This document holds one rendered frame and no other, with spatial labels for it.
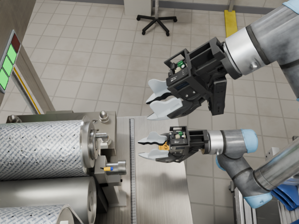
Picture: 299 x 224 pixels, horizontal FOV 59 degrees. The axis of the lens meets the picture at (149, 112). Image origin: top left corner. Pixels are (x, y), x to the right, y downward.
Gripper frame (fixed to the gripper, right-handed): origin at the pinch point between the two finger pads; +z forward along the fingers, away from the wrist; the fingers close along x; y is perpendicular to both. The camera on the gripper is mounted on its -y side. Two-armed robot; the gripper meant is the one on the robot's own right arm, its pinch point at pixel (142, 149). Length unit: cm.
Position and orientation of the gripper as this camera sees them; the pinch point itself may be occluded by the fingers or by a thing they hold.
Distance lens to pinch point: 83.9
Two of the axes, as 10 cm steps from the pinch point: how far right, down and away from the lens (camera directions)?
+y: 0.0, -5.8, -8.2
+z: -10.0, 0.4, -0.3
